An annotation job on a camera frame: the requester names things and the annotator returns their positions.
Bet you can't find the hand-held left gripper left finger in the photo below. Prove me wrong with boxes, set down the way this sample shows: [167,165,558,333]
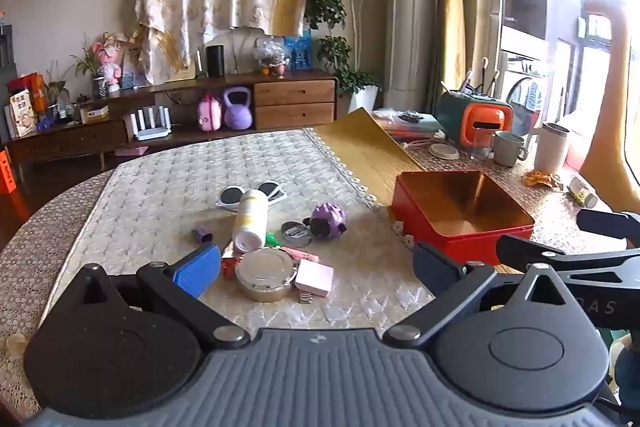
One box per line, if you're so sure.
[75,243,251,350]

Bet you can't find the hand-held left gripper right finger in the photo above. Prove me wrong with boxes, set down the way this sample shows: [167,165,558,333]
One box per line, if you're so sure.
[382,242,571,350]

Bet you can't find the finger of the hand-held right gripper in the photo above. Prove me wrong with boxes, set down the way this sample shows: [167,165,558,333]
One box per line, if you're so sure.
[577,209,640,240]
[496,234,640,275]

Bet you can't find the red tin box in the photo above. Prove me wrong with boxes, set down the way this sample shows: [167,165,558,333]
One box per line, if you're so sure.
[390,170,536,267]

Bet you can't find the silver round tin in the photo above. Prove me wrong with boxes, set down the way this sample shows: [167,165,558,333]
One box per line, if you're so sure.
[234,247,300,304]

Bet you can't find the white plastic bottle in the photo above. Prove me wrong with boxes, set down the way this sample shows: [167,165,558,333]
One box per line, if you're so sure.
[231,188,268,254]

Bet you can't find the white sunglasses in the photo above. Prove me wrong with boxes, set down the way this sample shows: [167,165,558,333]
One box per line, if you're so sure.
[216,180,288,210]

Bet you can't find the small pink box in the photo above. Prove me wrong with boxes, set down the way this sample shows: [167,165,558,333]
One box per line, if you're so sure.
[295,259,335,297]

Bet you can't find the purple spiky toy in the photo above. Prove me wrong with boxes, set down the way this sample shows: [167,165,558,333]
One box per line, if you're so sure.
[303,202,348,239]

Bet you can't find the small clear pill bottle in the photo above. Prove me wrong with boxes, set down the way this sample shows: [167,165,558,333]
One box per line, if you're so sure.
[566,177,598,208]

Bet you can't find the orange snack wrapper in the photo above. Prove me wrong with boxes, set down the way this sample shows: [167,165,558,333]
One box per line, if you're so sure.
[523,170,563,190]

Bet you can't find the cream quilted table mat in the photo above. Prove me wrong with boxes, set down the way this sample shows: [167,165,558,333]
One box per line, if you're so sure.
[45,129,436,343]

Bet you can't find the white tumbler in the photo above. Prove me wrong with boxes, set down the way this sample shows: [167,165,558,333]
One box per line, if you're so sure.
[534,122,572,175]

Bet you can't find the small dark round tin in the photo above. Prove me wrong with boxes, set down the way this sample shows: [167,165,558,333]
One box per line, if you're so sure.
[280,220,313,249]

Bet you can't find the grey mug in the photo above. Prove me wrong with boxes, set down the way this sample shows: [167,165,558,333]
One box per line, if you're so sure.
[492,130,530,168]

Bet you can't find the clear drinking glass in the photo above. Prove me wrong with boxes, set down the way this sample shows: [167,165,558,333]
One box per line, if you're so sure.
[469,129,496,160]

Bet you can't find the green and orange holder box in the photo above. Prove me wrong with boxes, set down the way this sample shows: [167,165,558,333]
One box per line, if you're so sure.
[436,89,515,148]

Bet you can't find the yellow table mat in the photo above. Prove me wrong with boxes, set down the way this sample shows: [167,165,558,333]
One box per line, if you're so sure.
[312,107,426,208]

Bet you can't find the yellow curved furniture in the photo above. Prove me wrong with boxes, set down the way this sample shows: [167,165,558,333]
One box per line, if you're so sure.
[575,0,640,188]

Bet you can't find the white router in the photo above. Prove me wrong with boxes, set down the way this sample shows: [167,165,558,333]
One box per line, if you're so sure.
[129,105,173,142]

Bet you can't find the stack of plastic folders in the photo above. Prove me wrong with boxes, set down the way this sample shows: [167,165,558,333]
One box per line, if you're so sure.
[372,107,446,142]

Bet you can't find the white washing machine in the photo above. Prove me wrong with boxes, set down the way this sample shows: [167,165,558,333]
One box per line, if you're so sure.
[500,49,548,132]

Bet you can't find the purple kettlebell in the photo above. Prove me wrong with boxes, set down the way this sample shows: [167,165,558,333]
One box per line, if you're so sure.
[222,87,254,130]

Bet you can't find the brown lace tablecloth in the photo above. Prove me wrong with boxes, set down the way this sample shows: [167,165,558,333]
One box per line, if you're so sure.
[0,127,631,418]

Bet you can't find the flat yellow cardboard box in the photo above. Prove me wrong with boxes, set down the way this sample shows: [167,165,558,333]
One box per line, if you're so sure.
[80,105,110,124]

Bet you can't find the wooden TV cabinet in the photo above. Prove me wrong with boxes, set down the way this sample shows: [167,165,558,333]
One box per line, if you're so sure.
[0,69,341,172]

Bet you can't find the black cylinder speaker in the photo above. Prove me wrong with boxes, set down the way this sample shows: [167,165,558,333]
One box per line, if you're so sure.
[206,45,226,78]

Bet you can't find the pink doll bouquet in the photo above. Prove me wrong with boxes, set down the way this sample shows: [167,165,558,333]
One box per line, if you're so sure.
[97,33,126,92]

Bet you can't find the clear bag of fruit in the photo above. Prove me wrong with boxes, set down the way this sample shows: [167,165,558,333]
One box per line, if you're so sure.
[252,38,287,75]

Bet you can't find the small plant in vase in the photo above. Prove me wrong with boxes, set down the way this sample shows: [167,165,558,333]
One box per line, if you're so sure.
[70,42,108,98]

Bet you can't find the yellow curtain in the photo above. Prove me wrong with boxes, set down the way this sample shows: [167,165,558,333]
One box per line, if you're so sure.
[440,0,471,95]

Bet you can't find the printed snack box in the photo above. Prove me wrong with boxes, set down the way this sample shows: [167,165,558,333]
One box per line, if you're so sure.
[9,89,37,138]

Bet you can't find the blue gift bag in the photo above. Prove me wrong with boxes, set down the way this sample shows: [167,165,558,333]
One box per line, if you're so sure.
[284,35,313,71]

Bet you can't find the red gift bag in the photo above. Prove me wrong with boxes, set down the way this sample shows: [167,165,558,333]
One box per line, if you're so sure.
[7,74,46,100]

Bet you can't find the white standing air conditioner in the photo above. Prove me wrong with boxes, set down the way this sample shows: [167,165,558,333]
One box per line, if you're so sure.
[382,0,443,110]

